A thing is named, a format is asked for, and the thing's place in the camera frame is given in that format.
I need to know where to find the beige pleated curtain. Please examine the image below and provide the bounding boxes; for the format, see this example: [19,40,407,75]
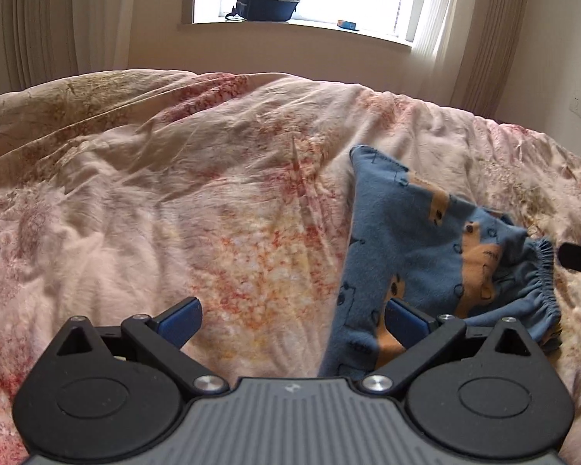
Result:
[0,0,132,92]
[448,0,532,120]

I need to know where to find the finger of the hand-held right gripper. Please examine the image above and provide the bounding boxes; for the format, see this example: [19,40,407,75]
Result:
[558,231,581,278]

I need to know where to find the blue bear print pants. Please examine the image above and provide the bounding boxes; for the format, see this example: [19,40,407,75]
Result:
[317,144,565,381]

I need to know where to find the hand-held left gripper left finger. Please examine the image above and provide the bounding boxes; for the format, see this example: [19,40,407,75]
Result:
[55,296,230,396]

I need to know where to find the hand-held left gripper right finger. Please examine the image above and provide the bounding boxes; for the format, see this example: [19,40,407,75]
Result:
[360,298,534,396]

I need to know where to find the pink floral bed blanket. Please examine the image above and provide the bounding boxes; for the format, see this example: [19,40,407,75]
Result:
[0,69,581,465]

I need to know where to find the white sheer curtain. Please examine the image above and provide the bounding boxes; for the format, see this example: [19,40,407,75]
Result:
[411,0,462,103]

